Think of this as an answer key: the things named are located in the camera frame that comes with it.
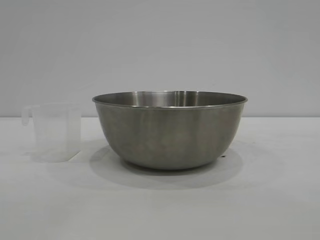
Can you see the stainless steel mixing bowl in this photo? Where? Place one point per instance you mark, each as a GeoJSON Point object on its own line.
{"type": "Point", "coordinates": [167, 132]}

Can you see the clear plastic measuring cup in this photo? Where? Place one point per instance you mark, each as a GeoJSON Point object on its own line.
{"type": "Point", "coordinates": [56, 135]}

